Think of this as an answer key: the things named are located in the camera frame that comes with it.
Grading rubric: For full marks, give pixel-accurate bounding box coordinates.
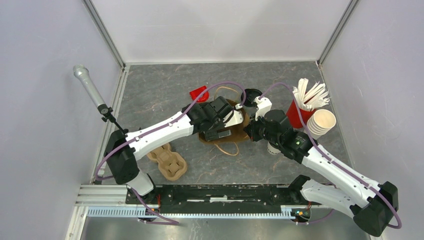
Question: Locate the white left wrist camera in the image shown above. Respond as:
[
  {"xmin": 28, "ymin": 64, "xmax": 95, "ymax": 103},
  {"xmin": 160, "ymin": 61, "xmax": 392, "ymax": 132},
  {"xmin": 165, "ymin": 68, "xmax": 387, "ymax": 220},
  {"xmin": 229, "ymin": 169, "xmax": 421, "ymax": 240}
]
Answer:
[{"xmin": 223, "ymin": 103, "xmax": 244, "ymax": 128}]

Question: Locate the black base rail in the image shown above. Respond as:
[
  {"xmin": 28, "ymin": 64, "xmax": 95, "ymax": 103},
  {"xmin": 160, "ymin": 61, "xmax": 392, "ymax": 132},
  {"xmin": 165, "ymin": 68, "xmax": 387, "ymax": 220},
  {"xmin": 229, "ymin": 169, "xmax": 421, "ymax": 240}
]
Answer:
[{"xmin": 142, "ymin": 184, "xmax": 315, "ymax": 214}]

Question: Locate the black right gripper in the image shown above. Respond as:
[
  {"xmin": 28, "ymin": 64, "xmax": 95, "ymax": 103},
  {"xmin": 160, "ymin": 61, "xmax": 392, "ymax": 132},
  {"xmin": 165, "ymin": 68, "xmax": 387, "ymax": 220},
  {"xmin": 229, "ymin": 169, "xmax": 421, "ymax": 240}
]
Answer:
[{"xmin": 242, "ymin": 111, "xmax": 281, "ymax": 146}]

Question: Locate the red plastic cup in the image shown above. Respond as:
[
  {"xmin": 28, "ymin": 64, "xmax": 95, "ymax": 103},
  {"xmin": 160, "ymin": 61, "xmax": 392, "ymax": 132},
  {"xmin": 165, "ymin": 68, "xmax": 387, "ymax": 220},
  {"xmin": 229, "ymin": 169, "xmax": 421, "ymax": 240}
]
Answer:
[{"xmin": 286, "ymin": 100, "xmax": 317, "ymax": 129}]

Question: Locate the stack of white paper cups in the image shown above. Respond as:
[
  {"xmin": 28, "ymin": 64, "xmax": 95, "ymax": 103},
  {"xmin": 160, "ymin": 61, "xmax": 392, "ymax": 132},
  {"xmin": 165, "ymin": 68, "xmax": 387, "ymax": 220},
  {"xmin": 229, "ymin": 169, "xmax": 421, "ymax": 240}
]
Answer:
[{"xmin": 306, "ymin": 109, "xmax": 337, "ymax": 139}]

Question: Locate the silver microphone on stand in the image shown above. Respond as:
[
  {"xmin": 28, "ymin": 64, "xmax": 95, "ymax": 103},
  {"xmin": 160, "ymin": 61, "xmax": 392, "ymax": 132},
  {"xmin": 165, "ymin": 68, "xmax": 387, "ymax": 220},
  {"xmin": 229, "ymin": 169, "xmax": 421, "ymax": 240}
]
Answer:
[{"xmin": 73, "ymin": 64, "xmax": 129, "ymax": 134}]

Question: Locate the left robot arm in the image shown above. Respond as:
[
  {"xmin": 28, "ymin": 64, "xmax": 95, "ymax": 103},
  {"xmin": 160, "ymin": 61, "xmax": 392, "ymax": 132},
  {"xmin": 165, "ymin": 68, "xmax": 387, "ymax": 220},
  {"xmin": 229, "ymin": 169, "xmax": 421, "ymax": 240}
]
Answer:
[{"xmin": 104, "ymin": 96, "xmax": 244, "ymax": 204}]

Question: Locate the brown cardboard cup carrier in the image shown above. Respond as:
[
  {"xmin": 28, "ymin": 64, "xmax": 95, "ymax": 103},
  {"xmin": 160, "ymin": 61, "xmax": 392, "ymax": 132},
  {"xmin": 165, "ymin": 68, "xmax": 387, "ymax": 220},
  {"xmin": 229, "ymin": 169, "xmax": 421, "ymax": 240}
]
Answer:
[{"xmin": 146, "ymin": 143, "xmax": 188, "ymax": 181}]

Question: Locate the stack of black lids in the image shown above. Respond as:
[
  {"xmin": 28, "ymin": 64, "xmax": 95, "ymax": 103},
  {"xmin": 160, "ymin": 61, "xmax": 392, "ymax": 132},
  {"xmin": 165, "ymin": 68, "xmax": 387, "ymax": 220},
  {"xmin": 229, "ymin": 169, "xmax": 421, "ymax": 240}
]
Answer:
[{"xmin": 240, "ymin": 88, "xmax": 263, "ymax": 108}]

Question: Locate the white paper coffee cup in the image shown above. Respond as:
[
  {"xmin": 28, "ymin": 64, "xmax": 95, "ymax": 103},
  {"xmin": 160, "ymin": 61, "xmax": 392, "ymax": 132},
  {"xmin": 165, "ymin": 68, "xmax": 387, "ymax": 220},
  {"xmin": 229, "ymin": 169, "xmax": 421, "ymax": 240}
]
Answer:
[{"xmin": 267, "ymin": 142, "xmax": 281, "ymax": 155}]

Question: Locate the green paper bag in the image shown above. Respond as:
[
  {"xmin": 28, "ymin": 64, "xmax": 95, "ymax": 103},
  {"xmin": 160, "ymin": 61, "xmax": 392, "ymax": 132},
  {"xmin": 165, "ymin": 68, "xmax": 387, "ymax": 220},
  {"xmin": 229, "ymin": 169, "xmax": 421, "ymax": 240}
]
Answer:
[{"xmin": 198, "ymin": 108, "xmax": 250, "ymax": 156}]

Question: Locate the red plastic ring tool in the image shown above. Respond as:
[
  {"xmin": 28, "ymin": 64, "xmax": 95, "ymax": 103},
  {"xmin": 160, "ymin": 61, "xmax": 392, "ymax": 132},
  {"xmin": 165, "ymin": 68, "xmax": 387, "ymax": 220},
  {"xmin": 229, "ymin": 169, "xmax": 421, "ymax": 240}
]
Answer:
[{"xmin": 189, "ymin": 85, "xmax": 210, "ymax": 103}]

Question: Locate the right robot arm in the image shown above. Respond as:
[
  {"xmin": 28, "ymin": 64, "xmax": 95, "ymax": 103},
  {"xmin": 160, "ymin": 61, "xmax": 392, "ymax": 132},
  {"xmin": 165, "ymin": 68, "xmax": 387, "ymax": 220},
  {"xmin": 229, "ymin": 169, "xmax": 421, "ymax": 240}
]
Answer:
[{"xmin": 244, "ymin": 109, "xmax": 402, "ymax": 237}]

